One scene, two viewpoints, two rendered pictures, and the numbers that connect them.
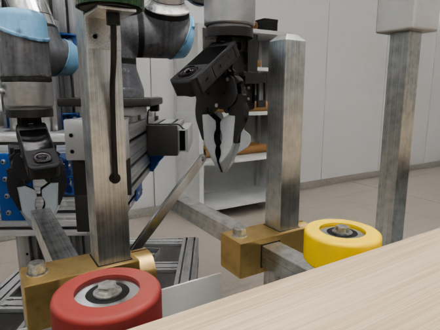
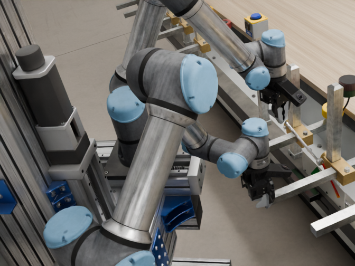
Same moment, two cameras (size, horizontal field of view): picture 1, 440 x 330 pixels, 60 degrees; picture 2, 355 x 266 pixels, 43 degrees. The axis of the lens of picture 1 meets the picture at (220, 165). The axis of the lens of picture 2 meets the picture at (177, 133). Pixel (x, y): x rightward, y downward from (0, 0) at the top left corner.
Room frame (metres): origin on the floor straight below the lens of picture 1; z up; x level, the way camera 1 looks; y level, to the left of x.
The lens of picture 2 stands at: (0.50, 1.37, 1.98)
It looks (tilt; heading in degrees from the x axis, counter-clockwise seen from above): 37 degrees down; 289
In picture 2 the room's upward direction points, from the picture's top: 13 degrees counter-clockwise
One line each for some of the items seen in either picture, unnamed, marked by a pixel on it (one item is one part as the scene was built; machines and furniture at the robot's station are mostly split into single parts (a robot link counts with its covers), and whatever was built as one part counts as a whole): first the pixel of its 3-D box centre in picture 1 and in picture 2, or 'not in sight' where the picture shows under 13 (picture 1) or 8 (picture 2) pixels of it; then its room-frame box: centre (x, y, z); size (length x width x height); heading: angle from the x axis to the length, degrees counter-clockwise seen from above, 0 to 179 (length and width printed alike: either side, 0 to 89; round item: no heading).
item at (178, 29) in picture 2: not in sight; (178, 30); (1.21, -1.09, 0.83); 0.43 x 0.03 x 0.04; 32
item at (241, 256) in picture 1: (268, 245); (298, 132); (0.52, -0.07, 0.84); 0.13 x 0.06 x 0.05; 122
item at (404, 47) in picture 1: (395, 164); (261, 81); (0.67, -0.31, 0.93); 0.05 x 0.04 x 0.45; 122
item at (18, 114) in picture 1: (32, 144); (257, 177); (0.65, 0.32, 0.97); 0.09 x 0.08 x 0.12; 32
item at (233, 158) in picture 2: not in sight; (232, 156); (0.70, 0.40, 1.12); 0.11 x 0.11 x 0.08; 63
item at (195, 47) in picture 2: not in sight; (194, 48); (1.08, -0.88, 0.81); 0.43 x 0.03 x 0.04; 32
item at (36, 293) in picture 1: (91, 283); (337, 166); (0.39, 0.14, 0.85); 0.13 x 0.06 x 0.05; 122
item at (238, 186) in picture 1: (232, 124); not in sight; (3.35, -0.11, 0.78); 0.90 x 0.45 x 1.55; 121
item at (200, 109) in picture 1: (210, 112); (277, 106); (0.59, 0.01, 1.02); 0.05 x 0.02 x 0.09; 52
